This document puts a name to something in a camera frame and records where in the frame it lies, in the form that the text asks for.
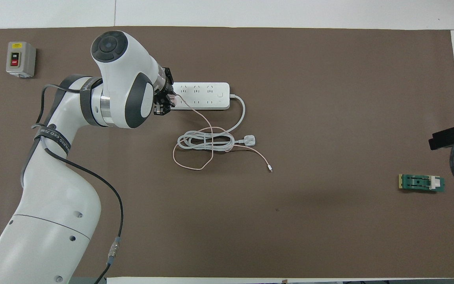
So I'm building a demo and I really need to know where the green knife switch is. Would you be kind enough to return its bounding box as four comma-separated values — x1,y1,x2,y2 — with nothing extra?
398,174,445,194

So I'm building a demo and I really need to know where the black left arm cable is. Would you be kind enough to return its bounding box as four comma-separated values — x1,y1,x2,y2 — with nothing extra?
20,84,124,284

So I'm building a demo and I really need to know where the white power strip cord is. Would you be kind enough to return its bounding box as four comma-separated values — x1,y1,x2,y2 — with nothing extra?
177,94,258,152

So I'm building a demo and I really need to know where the grey on-off switch box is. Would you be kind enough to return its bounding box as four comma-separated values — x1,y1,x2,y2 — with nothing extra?
6,41,37,78

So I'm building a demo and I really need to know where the brown paper table mat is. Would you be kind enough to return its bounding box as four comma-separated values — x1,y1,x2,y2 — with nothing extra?
0,26,454,278

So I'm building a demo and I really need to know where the white power strip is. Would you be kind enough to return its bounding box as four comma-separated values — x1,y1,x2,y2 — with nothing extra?
171,82,231,110

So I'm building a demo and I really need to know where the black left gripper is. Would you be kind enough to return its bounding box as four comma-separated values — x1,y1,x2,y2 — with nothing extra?
153,67,173,116

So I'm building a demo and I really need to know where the pink charger cable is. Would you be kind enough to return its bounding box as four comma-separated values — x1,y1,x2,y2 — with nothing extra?
172,94,274,172

